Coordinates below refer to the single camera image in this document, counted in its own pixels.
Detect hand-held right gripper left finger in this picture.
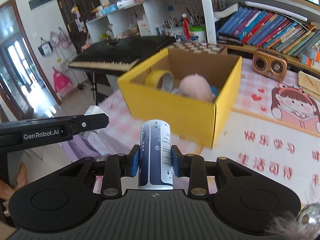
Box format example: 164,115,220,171
52,144,140,198

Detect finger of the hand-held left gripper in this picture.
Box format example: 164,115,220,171
62,113,110,137

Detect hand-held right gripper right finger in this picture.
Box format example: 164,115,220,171
171,145,259,198

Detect blue white cylindrical can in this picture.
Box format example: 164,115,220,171
137,120,174,190

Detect yellow cardboard box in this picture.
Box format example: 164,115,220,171
117,45,242,149

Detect pink plush pig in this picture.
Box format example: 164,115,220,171
179,73,216,103

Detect yellow tape roll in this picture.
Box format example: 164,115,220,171
144,70,175,91

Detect desktop with pink checked cloth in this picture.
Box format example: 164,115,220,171
61,55,320,220

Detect person's left hand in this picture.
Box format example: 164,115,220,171
0,161,28,220

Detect black keyboard stand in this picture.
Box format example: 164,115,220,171
85,71,118,105

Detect pink child's backpack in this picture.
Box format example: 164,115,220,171
52,66,73,95

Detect black electronic keyboard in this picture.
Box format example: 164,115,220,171
68,35,177,75

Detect printed desk mat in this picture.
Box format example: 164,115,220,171
197,57,320,205

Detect white hanging tote bag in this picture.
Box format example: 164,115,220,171
37,37,53,57

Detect pink hanging bags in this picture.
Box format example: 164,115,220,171
49,29,72,50

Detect white box red label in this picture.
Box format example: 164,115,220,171
137,20,151,37

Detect wooden chessboard box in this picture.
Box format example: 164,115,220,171
170,41,228,55

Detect blue tissue pack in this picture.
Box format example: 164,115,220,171
101,4,119,15

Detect pen cup with pens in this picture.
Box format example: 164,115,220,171
164,17,185,37

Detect dark wooden door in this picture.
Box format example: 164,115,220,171
51,0,100,53

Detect white jar green lid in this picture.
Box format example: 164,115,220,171
189,26,207,43

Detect black flat case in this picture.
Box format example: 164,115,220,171
217,36,244,47

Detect white shelf unit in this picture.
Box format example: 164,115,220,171
86,0,218,45

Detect wooden retro radio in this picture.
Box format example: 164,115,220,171
252,49,288,82

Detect red tassel ornament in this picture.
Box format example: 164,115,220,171
182,12,192,40

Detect brown paper envelope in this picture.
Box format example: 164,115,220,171
297,71,320,98

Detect row of colourful books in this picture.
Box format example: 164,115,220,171
217,6,320,58

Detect thick white-paged book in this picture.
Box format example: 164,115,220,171
214,2,240,18

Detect orange white carton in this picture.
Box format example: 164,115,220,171
307,47,320,62
299,52,320,69

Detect white rolled paper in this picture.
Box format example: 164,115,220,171
244,0,308,22

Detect wooden door frame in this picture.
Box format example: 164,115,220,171
0,0,63,120

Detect grey wall panel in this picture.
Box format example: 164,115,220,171
28,0,55,11

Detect grey furry keychain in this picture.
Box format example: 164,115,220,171
265,182,320,240

